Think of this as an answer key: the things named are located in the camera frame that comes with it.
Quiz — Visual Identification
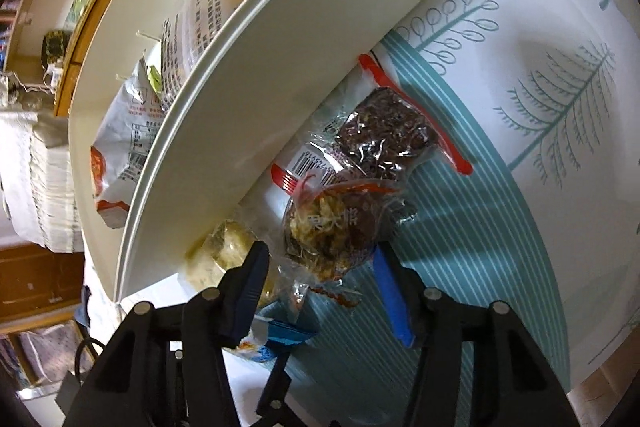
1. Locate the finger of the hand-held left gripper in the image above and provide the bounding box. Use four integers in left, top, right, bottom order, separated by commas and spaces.
255, 349, 313, 427

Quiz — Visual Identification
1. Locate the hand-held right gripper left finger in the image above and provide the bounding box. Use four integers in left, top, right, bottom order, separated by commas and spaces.
62, 239, 273, 427

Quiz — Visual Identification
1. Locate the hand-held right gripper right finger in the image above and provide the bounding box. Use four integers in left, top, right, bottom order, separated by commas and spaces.
371, 243, 576, 427

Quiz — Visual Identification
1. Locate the mixed nut snack packet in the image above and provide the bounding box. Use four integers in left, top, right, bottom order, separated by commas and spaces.
280, 177, 418, 310

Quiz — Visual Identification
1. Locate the red and white snack packet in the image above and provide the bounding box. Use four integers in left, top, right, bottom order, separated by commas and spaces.
90, 57, 173, 230

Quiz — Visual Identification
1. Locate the white plastic tray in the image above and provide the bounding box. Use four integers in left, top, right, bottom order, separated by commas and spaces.
67, 0, 441, 303

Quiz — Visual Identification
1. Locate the blue snack packet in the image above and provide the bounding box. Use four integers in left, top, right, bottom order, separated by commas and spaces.
235, 314, 321, 363

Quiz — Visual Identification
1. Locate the round rice cracker packet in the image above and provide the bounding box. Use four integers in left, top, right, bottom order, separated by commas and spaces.
185, 219, 281, 308

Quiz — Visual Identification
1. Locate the dark chocolate snack packet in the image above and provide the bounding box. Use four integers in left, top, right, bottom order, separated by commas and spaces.
270, 52, 475, 200

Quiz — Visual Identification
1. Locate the floral blanket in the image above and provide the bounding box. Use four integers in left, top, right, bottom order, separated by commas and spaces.
0, 322, 96, 388

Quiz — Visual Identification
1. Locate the wooden cabinet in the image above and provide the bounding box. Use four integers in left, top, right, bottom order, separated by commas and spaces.
0, 244, 87, 335

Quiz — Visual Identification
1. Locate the white folded cloth stack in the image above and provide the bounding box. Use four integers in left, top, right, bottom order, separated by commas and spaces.
0, 107, 87, 253

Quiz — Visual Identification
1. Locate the white packet with text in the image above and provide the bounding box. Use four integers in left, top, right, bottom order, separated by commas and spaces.
160, 0, 256, 102

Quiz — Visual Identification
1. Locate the tree print tablecloth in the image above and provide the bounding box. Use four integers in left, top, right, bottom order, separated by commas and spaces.
82, 0, 640, 427

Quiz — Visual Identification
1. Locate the dark patterned round container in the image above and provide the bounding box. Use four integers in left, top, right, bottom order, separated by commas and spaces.
42, 29, 68, 68

